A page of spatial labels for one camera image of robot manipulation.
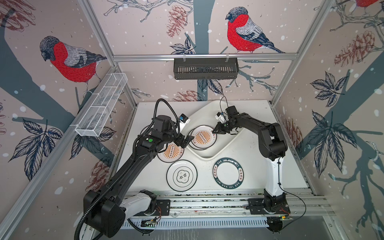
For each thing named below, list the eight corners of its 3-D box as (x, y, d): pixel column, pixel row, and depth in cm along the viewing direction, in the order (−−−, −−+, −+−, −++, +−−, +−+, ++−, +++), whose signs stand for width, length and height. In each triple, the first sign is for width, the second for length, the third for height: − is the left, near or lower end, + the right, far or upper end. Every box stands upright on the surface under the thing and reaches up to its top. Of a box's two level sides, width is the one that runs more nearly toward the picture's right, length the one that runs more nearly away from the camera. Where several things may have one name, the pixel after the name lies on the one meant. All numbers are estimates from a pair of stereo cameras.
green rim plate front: (213, 188, 83) (214, 187, 80) (211, 159, 94) (212, 157, 91) (245, 188, 83) (246, 187, 80) (239, 160, 94) (240, 157, 91)
